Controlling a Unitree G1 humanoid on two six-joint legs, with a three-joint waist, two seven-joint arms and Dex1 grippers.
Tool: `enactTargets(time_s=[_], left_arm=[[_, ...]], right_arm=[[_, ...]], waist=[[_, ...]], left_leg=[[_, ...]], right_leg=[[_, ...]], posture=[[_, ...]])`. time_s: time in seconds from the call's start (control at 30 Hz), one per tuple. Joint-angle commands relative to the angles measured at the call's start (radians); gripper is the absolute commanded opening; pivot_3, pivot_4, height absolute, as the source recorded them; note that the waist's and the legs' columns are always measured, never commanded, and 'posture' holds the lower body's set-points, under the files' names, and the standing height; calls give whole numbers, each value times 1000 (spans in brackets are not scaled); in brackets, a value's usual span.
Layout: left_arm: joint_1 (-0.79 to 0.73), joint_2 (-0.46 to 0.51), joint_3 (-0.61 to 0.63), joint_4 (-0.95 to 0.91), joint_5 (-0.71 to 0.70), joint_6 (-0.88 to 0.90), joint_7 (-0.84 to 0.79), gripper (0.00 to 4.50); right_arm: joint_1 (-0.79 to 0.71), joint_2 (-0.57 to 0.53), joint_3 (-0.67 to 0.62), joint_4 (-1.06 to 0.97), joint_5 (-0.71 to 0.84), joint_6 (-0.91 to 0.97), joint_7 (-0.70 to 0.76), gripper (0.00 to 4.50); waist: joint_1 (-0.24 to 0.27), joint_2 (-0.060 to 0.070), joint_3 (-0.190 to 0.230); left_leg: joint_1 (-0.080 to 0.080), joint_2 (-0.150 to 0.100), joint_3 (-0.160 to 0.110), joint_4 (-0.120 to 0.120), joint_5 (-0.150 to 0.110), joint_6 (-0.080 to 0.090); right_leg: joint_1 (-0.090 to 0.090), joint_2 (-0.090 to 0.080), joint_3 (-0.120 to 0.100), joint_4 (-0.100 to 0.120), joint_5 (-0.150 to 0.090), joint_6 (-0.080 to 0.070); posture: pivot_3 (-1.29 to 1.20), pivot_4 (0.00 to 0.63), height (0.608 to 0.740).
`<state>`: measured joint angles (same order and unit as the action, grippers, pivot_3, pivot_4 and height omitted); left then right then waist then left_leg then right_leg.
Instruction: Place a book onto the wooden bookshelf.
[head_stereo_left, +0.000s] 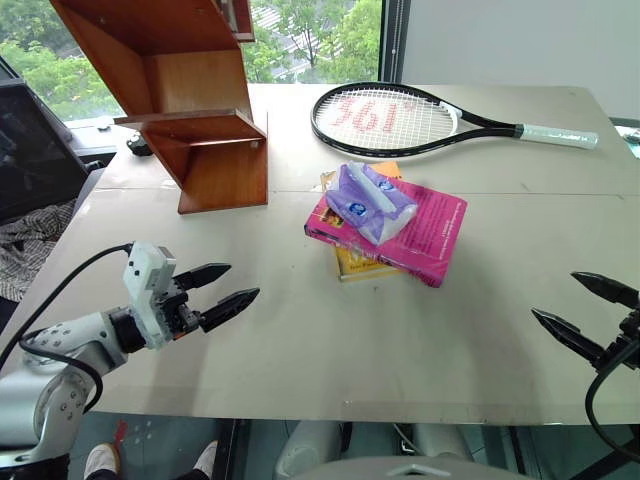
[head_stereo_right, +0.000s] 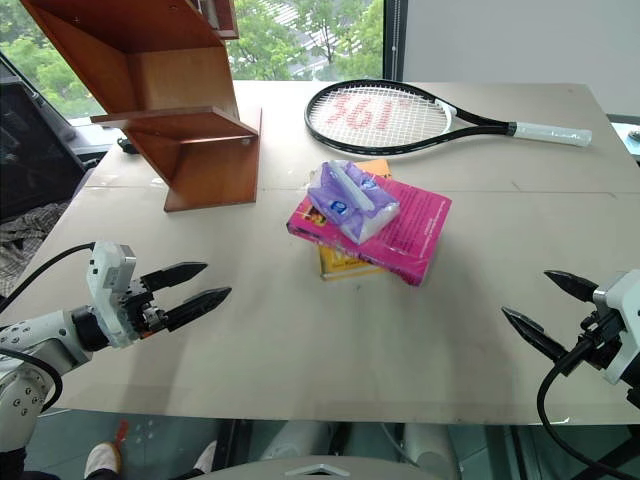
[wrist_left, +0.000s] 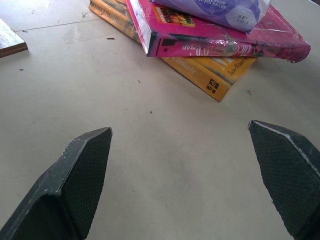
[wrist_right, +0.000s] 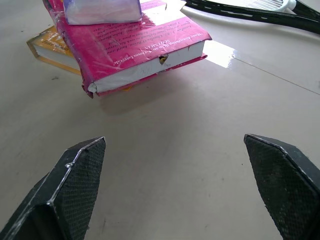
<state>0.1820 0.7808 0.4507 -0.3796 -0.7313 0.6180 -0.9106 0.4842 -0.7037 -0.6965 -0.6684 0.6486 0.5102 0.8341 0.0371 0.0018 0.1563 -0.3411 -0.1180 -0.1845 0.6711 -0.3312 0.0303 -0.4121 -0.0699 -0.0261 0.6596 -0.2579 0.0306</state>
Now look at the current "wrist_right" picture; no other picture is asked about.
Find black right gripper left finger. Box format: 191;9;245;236
0;136;107;240

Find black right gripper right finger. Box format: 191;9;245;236
243;133;320;240

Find yellow book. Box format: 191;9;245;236
26;24;135;92

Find pink hardcover book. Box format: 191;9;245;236
41;0;213;99

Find black and white racket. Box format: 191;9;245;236
183;0;320;43

